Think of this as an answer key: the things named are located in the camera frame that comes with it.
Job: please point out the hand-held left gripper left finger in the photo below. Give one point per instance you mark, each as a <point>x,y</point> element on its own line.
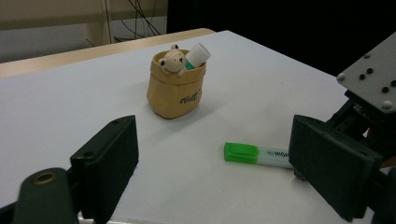
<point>107,168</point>

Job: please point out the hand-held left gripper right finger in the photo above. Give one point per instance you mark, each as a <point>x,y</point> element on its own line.
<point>333,168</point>

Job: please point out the green highlighter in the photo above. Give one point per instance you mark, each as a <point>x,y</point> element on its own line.
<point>249,154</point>

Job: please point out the tan bear pen holder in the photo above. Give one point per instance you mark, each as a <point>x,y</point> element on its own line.
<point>174,90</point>

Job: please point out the green white glue stick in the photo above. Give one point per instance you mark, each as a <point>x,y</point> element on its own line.
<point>197,56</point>

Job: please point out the black curtain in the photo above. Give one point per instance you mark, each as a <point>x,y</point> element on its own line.
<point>280,28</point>

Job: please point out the beige wooden desk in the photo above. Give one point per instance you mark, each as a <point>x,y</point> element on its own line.
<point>46,12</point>

